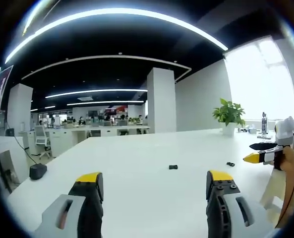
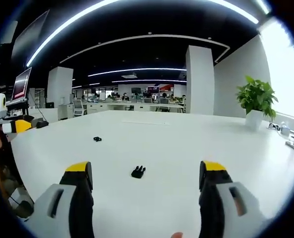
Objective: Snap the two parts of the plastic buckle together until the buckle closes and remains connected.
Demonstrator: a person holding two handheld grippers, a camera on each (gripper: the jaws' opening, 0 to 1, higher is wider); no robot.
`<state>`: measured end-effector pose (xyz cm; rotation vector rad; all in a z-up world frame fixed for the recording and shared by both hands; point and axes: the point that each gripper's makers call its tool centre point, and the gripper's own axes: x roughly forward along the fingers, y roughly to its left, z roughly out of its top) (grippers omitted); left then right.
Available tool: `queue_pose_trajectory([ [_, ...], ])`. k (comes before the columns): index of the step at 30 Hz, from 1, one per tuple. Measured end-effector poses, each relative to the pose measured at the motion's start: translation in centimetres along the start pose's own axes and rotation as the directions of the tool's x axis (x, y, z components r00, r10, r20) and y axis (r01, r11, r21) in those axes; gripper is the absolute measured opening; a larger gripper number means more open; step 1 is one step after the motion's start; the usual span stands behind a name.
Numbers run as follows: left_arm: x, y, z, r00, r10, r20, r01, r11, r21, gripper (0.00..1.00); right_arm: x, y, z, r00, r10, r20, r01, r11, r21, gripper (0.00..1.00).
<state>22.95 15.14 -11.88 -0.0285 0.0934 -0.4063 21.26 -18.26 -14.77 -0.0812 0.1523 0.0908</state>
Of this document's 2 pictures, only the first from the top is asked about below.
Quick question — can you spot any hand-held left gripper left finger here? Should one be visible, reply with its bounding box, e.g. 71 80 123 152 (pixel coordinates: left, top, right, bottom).
34 172 104 238

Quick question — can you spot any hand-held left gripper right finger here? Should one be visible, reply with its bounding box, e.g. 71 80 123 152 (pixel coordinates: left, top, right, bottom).
205 170 273 238

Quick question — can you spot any person's right hand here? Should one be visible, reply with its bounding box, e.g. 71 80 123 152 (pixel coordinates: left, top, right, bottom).
281 147 294 174

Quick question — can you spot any clear bottle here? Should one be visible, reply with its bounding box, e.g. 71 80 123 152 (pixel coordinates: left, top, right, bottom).
260 112 268 135

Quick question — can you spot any green potted plant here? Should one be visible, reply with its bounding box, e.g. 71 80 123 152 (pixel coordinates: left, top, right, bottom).
212 97 246 136

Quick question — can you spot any black desk device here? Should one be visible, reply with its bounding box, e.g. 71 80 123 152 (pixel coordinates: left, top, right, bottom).
29 163 48 180

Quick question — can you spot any white office chair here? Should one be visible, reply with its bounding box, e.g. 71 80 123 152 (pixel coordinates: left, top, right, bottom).
34 125 52 160

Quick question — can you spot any row of white office desks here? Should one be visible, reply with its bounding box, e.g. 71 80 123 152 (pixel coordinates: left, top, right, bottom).
44 124 151 157

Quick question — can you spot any long curved ceiling light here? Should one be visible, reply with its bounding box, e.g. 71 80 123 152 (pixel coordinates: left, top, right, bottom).
4 7 229 64

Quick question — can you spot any thin black cable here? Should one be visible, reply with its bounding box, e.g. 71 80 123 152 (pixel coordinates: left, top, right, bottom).
12 133 38 166

